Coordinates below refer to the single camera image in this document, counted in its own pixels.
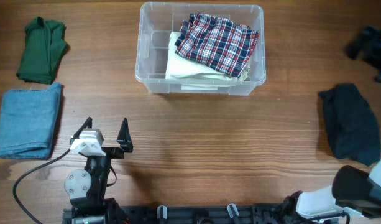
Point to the black folded garment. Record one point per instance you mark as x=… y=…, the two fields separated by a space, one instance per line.
x=351 y=127

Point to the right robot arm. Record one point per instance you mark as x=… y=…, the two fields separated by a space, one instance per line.
x=352 y=193

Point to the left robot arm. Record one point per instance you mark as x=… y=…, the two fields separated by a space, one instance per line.
x=86 y=187

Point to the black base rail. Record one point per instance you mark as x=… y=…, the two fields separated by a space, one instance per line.
x=254 y=214

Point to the plaid shirt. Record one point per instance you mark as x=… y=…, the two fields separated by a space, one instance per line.
x=216 y=43

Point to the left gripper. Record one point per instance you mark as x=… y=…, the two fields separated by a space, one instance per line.
x=123 y=139

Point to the blue denim folded cloth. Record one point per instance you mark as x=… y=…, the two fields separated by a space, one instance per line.
x=27 y=122

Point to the cream cloth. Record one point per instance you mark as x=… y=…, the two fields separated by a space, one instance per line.
x=180 y=68

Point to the white label on bin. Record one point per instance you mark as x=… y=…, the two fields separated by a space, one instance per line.
x=192 y=87

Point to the green folded garment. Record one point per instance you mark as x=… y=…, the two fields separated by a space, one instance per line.
x=44 y=48

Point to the clear plastic storage bin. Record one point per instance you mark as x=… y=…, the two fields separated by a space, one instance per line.
x=159 y=19

